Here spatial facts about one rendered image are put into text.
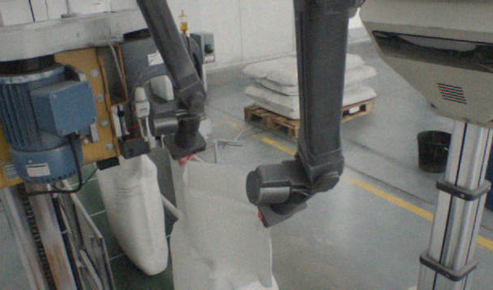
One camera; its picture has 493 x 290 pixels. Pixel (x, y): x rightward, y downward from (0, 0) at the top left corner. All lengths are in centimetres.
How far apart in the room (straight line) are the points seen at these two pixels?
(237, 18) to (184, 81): 523
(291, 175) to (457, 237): 68
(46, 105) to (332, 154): 55
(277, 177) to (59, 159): 50
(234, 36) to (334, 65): 566
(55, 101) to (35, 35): 13
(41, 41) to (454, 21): 79
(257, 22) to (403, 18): 550
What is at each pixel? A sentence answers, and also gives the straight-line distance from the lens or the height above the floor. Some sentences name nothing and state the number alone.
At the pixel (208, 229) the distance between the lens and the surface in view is 100.
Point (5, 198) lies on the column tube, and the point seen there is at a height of 97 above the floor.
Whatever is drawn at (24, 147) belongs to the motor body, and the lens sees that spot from 98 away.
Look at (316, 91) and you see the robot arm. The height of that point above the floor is 135.
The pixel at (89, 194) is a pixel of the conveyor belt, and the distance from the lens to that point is 249.
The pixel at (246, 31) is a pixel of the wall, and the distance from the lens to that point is 626.
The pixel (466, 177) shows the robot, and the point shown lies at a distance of 118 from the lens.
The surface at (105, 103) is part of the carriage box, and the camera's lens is 117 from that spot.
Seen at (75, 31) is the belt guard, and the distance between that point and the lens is 97.
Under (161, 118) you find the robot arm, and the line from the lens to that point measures 98.
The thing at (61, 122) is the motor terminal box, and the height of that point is 124.
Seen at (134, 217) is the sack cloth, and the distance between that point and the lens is 164.
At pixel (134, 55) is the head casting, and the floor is 130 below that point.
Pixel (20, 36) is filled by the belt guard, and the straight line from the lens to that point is 89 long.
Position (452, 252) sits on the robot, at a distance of 129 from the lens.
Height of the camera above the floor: 149
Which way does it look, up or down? 23 degrees down
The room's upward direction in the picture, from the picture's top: 3 degrees counter-clockwise
